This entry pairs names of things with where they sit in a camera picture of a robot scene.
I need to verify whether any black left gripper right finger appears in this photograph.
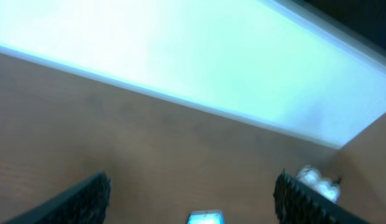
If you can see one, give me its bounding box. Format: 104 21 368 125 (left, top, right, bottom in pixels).
273 170 369 224

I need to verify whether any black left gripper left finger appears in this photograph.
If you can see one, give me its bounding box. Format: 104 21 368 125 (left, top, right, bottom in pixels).
4 172 111 224

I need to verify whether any blue Galaxy smartphone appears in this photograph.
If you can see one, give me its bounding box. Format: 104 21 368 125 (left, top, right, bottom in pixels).
186 210 225 224

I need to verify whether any brown cardboard panel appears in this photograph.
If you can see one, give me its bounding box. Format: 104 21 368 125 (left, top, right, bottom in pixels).
334 113 386 223

